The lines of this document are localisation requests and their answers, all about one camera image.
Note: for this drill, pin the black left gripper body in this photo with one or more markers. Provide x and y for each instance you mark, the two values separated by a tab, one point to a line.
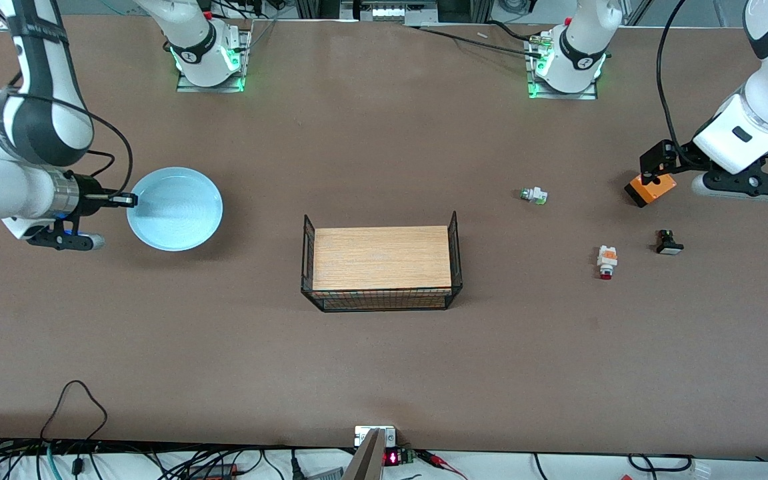
679	156

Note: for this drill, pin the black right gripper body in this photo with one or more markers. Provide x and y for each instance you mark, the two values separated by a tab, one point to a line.
88	194

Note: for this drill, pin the light blue plate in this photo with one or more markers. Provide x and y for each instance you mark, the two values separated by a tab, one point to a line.
177	210

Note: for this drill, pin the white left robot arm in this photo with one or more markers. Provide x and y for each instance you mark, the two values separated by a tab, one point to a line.
767	100

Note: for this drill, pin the red black clip lead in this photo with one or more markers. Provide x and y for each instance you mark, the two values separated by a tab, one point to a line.
440	461

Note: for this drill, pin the red digit display module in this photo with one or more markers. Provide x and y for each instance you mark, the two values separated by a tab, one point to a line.
394	458

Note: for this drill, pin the orange button enclosure box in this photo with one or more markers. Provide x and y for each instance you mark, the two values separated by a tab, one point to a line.
654	190

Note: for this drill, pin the black right camera bracket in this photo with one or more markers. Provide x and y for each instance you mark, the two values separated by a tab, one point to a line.
57	238

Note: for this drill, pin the black camera bracket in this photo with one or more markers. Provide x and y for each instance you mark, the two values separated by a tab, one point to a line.
754	180
57	238

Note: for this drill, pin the black push button switch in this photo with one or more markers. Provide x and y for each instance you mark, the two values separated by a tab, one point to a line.
668	244

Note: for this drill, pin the black left camera bracket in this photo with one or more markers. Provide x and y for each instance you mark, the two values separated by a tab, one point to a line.
754	180

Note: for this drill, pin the red push button switch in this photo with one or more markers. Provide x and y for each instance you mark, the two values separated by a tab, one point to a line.
607	258

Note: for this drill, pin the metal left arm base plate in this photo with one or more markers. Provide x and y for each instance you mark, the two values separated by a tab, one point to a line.
560	94

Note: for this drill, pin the green push button switch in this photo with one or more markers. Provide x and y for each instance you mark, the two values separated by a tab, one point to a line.
534	195

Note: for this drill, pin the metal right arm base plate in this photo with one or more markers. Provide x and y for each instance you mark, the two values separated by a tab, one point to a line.
210	87

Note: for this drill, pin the aluminium frame structure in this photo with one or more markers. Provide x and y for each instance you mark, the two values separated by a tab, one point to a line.
390	10

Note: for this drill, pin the silver camera mount bracket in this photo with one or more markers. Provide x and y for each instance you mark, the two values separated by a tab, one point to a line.
365	434

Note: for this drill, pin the grey camera mount pole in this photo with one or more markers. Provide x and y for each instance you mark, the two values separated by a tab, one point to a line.
367	463

